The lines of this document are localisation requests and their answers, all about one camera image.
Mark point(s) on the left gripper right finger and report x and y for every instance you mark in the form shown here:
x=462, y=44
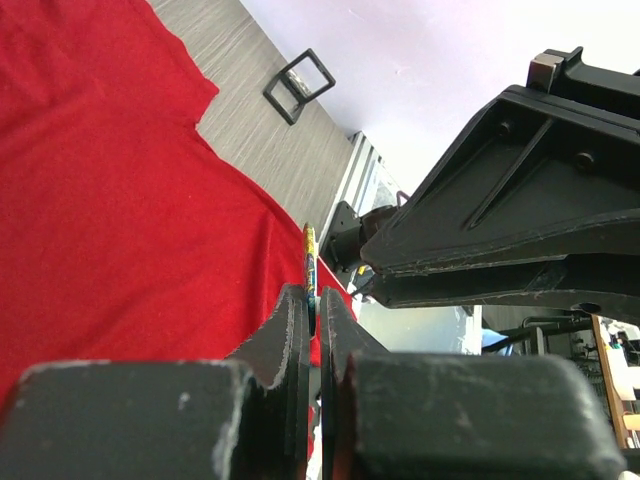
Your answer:
x=449, y=416

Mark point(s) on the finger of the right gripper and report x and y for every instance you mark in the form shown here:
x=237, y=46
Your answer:
x=602, y=284
x=532, y=176

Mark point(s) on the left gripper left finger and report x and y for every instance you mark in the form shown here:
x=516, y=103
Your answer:
x=243, y=417

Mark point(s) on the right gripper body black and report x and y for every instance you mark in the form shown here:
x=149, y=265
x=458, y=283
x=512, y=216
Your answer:
x=565, y=75

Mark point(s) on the red t-shirt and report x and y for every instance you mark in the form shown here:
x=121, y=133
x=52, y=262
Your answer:
x=124, y=236

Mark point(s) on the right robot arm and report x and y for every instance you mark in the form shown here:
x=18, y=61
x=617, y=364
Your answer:
x=350, y=240

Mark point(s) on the black card stand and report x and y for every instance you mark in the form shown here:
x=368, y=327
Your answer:
x=296, y=87

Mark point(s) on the aluminium frame rail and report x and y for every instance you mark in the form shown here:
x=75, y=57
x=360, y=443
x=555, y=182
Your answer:
x=366, y=183

